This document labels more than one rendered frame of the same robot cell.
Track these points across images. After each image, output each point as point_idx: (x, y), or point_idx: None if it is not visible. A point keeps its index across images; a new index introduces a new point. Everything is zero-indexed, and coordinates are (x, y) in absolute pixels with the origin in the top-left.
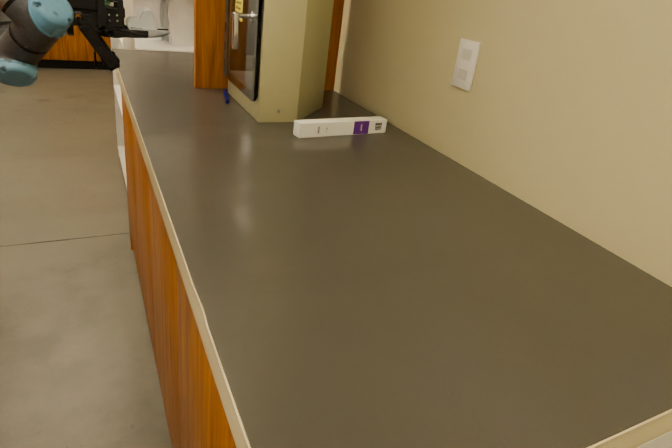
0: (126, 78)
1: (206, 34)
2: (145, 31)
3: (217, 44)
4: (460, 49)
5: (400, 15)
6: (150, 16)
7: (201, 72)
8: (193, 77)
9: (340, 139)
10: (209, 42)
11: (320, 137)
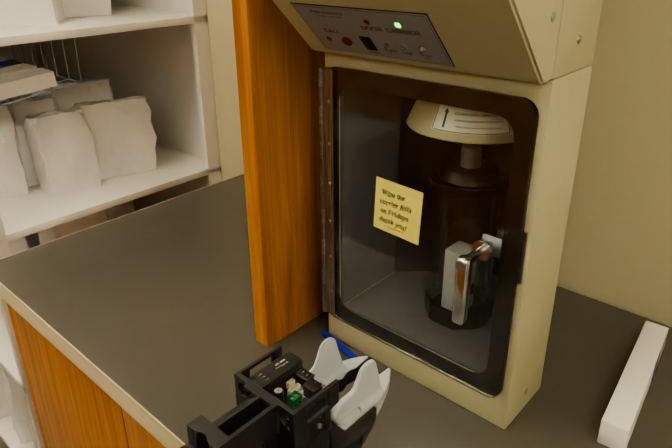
0: (122, 376)
1: (278, 249)
2: (372, 412)
3: (294, 257)
4: None
5: (606, 136)
6: (373, 371)
7: (275, 316)
8: (220, 306)
9: (663, 414)
10: (283, 260)
11: (637, 426)
